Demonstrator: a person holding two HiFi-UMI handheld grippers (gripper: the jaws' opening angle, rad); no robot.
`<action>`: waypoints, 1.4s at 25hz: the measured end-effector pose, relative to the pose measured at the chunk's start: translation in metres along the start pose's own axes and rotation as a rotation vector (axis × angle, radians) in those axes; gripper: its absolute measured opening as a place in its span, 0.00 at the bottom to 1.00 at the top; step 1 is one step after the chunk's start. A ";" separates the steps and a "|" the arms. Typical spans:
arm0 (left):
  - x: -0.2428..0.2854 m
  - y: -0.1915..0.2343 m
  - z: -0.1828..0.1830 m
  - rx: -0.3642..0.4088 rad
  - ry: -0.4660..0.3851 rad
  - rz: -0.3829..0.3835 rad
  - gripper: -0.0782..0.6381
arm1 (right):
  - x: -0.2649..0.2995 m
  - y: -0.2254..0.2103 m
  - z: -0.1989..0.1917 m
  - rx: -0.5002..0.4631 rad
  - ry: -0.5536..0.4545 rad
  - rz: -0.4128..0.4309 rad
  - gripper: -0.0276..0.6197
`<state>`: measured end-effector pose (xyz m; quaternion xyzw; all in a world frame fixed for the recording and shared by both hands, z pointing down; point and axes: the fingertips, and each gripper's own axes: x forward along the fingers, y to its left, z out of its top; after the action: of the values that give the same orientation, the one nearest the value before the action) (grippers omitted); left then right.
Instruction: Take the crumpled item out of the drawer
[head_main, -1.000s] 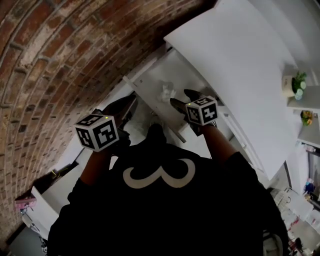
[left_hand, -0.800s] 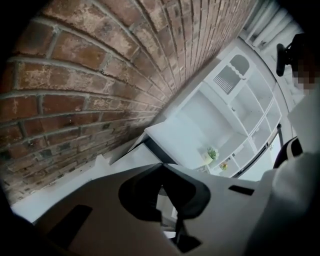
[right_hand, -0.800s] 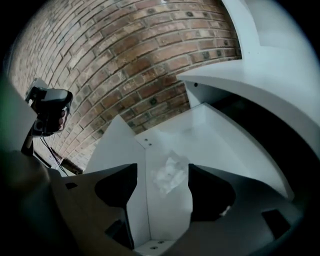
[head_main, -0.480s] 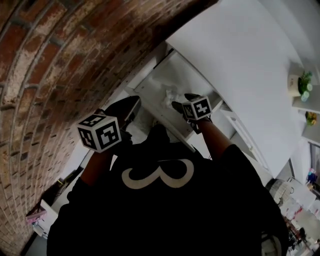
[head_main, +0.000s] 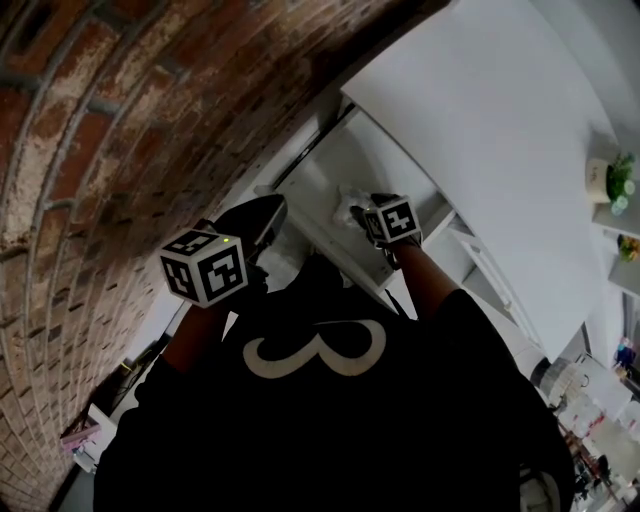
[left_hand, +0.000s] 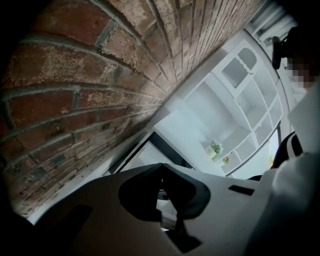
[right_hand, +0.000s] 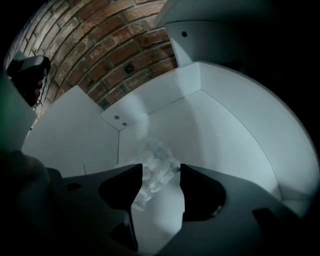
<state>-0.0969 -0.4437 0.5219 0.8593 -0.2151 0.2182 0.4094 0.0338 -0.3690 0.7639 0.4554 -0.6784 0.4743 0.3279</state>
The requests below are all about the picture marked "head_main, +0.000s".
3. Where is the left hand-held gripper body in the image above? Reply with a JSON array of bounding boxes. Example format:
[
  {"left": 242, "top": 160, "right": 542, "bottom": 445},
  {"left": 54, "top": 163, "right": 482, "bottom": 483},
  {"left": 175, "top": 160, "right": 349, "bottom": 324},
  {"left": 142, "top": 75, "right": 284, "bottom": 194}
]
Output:
[{"left": 159, "top": 194, "right": 289, "bottom": 308}]

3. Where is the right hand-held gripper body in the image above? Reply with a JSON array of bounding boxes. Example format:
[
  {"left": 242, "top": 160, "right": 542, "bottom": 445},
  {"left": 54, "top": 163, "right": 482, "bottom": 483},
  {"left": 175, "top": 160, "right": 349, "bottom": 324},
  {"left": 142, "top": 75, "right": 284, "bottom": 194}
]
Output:
[{"left": 349, "top": 193, "right": 426, "bottom": 272}]

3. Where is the white cloth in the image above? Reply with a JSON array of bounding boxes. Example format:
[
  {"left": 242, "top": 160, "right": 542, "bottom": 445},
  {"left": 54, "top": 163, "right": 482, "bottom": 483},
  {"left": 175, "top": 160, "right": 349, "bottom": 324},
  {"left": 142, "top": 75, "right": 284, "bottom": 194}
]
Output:
[{"left": 331, "top": 184, "right": 375, "bottom": 230}]

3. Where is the white drawer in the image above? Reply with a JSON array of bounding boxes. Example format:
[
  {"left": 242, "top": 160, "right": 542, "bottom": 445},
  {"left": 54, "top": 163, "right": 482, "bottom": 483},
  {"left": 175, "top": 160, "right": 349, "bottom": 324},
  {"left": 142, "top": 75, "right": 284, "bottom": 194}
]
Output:
[{"left": 253, "top": 106, "right": 457, "bottom": 297}]

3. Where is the person's left forearm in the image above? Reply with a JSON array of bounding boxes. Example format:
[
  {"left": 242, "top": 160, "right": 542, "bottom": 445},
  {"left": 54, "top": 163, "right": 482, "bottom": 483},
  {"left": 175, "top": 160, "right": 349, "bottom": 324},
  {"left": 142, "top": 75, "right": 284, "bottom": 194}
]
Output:
[{"left": 161, "top": 298, "right": 237, "bottom": 375}]

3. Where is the person's right forearm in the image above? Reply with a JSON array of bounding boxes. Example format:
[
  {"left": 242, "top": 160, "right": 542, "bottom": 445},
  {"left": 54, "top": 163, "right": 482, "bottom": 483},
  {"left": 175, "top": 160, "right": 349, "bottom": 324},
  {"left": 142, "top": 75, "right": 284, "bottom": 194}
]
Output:
[{"left": 396, "top": 241, "right": 460, "bottom": 322}]

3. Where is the white desk cabinet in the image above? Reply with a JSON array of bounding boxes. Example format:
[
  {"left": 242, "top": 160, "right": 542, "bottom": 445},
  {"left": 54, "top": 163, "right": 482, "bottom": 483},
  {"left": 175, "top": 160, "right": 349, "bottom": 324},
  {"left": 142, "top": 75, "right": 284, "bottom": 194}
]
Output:
[{"left": 339, "top": 0, "right": 624, "bottom": 362}]

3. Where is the person's black printed shirt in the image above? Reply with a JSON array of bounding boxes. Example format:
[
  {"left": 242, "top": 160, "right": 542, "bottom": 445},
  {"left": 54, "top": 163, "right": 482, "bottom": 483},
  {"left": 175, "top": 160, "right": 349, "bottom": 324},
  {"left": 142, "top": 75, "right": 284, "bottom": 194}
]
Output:
[{"left": 92, "top": 253, "right": 577, "bottom": 512}]

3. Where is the potted plant with blue flowers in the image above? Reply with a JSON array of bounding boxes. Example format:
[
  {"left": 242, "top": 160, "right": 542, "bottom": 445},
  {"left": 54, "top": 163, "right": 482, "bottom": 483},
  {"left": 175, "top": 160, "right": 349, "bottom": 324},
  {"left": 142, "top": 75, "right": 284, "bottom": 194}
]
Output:
[{"left": 584, "top": 151, "right": 638, "bottom": 217}]

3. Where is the white shelf unit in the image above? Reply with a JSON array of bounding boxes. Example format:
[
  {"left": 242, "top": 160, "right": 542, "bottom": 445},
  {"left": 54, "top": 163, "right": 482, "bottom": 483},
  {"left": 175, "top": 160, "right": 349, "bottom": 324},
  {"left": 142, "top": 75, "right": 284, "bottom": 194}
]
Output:
[{"left": 591, "top": 149, "right": 640, "bottom": 301}]

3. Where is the potted plant with orange flowers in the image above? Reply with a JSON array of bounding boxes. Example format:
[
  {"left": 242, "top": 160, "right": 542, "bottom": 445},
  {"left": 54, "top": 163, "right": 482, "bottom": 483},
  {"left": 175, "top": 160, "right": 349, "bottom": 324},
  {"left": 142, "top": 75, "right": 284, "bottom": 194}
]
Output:
[{"left": 616, "top": 234, "right": 640, "bottom": 264}]

